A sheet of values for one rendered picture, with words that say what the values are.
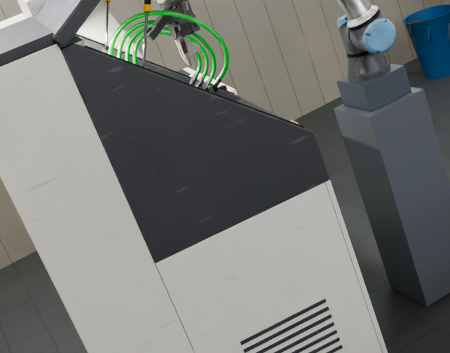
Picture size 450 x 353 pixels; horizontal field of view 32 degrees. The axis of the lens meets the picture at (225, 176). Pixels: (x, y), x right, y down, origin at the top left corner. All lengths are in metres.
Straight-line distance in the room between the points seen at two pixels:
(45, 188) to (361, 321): 1.10
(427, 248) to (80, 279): 1.36
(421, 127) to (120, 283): 1.24
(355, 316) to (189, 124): 0.85
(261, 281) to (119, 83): 0.74
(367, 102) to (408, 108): 0.15
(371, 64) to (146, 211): 1.02
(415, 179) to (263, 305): 0.81
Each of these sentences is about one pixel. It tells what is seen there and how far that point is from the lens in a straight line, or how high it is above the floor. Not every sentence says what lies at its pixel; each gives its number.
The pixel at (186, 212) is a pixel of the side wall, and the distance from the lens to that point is 2.25.
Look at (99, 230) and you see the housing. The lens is 2.21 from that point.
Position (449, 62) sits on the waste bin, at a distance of 5.46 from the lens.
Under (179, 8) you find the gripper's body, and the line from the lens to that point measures 2.49.
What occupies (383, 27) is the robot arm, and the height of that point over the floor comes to 1.09.
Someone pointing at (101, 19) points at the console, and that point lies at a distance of 2.82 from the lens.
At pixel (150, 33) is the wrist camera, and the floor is 1.35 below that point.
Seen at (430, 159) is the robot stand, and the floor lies 0.54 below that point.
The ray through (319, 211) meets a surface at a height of 0.71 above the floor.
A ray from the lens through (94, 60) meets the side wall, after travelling 2.11.
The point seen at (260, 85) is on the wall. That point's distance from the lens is 5.40.
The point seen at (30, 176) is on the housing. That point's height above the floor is 1.18.
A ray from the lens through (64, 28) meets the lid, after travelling 2.07.
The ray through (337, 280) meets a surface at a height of 0.47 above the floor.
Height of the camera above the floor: 1.72
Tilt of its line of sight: 20 degrees down
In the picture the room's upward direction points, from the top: 21 degrees counter-clockwise
